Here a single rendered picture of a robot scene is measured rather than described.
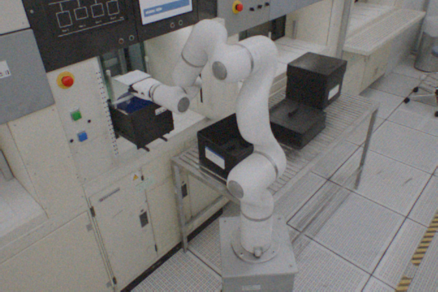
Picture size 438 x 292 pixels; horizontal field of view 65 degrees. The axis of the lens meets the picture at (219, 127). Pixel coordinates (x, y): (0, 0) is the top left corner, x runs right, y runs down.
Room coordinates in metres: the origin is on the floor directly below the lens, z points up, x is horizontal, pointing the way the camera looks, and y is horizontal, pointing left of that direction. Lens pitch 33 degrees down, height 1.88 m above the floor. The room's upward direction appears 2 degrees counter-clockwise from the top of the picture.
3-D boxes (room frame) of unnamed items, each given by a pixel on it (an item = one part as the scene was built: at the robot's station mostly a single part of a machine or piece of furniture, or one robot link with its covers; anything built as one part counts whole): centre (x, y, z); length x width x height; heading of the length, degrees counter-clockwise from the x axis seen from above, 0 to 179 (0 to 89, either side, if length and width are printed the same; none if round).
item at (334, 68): (2.08, -0.64, 0.89); 0.29 x 0.29 x 0.25; 48
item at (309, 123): (1.70, -0.42, 0.83); 0.29 x 0.29 x 0.13; 48
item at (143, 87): (1.29, 0.28, 1.25); 0.11 x 0.10 x 0.07; 46
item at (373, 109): (1.72, -0.40, 0.38); 1.30 x 0.60 x 0.76; 136
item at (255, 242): (0.90, -0.13, 0.85); 0.19 x 0.19 x 0.18
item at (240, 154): (1.43, -0.08, 0.85); 0.28 x 0.28 x 0.17; 41
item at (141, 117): (1.36, 0.36, 1.11); 0.24 x 0.20 x 0.32; 136
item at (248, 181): (0.87, -0.10, 1.07); 0.19 x 0.12 x 0.24; 136
